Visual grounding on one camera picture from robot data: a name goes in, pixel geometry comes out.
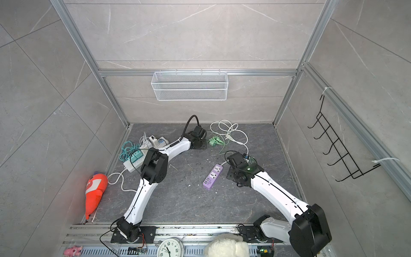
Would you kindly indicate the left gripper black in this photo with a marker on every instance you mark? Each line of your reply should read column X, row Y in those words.
column 205, row 145

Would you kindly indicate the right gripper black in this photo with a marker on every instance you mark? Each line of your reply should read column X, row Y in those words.
column 230, row 174

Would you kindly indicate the purple power strip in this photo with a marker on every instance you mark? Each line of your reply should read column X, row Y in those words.
column 212, row 177

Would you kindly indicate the white charger with label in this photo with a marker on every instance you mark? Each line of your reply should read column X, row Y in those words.
column 154, row 141

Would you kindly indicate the teal charger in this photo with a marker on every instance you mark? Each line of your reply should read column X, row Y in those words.
column 138, row 154
column 133, row 159

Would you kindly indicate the white multicolour power strip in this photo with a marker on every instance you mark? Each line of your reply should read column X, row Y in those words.
column 129, row 148

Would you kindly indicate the white square charger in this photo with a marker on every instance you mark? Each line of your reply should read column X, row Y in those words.
column 162, row 141

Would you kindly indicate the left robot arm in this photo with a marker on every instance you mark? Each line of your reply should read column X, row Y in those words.
column 153, row 171

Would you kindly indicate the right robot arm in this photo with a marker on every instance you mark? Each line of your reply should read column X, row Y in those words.
column 306, row 228

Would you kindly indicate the green charger right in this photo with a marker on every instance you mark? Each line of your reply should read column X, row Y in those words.
column 215, row 140

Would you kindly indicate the white plush toy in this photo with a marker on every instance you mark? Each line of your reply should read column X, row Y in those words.
column 227, row 245

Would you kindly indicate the white analog clock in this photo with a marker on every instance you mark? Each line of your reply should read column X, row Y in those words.
column 171, row 247

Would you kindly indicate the red plush toy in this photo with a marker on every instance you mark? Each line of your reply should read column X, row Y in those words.
column 95, row 188

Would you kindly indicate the pink plush toy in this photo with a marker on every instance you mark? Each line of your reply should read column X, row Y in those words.
column 75, row 251

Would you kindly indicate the white wire mesh basket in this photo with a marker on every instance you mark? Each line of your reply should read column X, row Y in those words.
column 190, row 86

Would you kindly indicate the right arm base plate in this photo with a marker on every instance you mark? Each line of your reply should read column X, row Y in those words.
column 252, row 234

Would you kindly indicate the black wire hook rack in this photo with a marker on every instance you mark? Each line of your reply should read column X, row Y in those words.
column 338, row 146

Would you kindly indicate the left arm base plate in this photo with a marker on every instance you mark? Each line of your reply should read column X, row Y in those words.
column 137, row 236

